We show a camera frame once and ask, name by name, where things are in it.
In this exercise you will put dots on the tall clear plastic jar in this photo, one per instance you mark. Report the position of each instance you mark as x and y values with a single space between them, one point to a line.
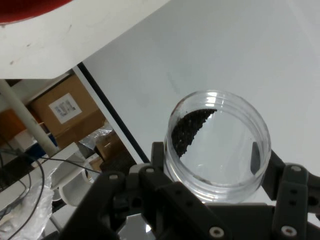
220 155

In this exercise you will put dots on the white panel with black edge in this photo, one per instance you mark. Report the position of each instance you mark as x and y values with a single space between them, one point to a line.
225 50

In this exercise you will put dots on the crinkled clear plastic bag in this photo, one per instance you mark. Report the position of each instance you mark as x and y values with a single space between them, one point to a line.
96 137

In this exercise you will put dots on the white metal pole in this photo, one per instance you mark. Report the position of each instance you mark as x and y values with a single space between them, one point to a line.
25 115

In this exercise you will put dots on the cardboard box with white label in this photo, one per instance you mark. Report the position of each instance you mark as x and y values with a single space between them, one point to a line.
90 112

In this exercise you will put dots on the orange-brown cardboard box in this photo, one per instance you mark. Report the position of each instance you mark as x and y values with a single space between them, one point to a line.
11 122

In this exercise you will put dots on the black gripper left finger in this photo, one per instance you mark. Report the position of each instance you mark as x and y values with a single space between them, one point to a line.
170 205

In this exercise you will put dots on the plain brown cardboard box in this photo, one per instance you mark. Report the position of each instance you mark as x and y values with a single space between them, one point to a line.
110 147

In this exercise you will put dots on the clear bubble wrap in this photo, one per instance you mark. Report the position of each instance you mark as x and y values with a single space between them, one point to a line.
37 200

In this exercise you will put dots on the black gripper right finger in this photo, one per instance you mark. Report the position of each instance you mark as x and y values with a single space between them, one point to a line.
292 200

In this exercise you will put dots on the red bowl with black seeds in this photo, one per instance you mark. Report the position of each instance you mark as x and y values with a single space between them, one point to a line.
25 10

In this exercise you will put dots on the white plastic bin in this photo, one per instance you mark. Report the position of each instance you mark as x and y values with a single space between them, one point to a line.
72 190

